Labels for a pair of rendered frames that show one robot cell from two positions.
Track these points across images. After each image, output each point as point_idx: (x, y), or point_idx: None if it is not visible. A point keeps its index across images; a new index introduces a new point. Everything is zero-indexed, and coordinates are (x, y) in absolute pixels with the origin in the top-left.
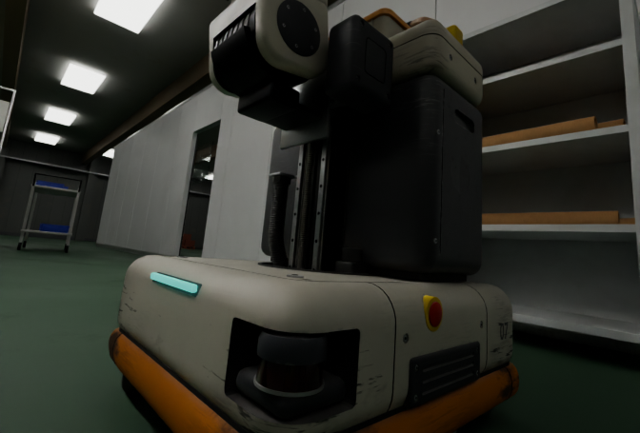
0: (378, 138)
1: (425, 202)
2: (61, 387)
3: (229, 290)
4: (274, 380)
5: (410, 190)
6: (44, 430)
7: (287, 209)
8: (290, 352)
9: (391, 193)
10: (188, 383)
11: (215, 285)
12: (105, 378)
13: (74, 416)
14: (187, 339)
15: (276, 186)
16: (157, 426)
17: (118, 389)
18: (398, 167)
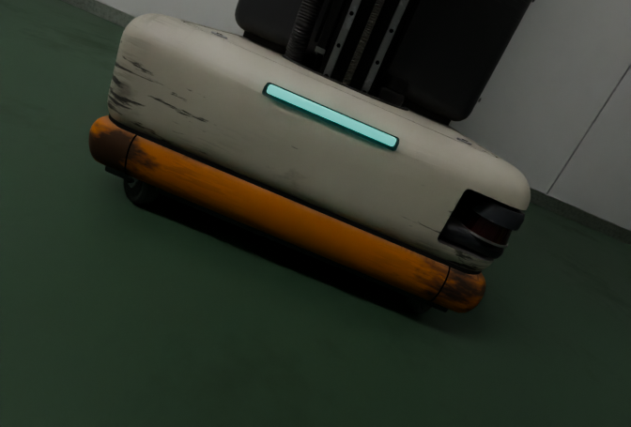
0: None
1: (493, 65)
2: (30, 202)
3: (452, 160)
4: (502, 238)
5: (486, 49)
6: (138, 269)
7: None
8: (520, 223)
9: (467, 41)
10: (358, 223)
11: (425, 146)
12: (63, 180)
13: (135, 244)
14: (370, 188)
15: None
16: (234, 243)
17: (115, 199)
18: (485, 18)
